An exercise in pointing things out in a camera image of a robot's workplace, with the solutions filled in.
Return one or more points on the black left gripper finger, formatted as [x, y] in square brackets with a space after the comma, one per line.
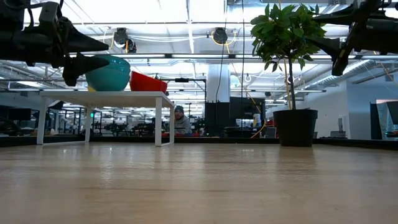
[81, 43]
[77, 67]

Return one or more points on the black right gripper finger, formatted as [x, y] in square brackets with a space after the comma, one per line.
[331, 45]
[339, 18]

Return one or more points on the yellow plastic mini bowl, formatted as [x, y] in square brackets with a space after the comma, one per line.
[90, 89]

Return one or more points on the blue patterned ceramic mini bowl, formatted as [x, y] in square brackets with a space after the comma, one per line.
[115, 77]

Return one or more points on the red plastic mini bowl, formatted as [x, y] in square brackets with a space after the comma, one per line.
[146, 84]

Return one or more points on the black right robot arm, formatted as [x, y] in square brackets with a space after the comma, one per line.
[391, 34]

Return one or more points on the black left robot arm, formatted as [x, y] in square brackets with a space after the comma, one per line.
[9, 12]

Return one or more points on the white perforated metal shelf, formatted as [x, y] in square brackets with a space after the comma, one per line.
[102, 98]

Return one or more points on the green leafy plant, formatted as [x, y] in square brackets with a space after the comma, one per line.
[286, 31]

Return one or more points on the black plant pot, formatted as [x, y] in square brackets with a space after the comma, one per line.
[295, 127]

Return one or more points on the white bottle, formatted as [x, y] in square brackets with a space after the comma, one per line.
[257, 119]

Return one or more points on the black equipment cabinet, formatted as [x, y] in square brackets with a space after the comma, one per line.
[239, 112]

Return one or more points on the person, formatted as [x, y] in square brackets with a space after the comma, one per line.
[183, 124]

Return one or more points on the white building column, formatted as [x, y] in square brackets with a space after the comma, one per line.
[217, 84]

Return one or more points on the white ventilation duct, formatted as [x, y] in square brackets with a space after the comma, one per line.
[348, 73]

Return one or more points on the black table edge rail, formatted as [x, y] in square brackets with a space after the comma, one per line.
[217, 140]

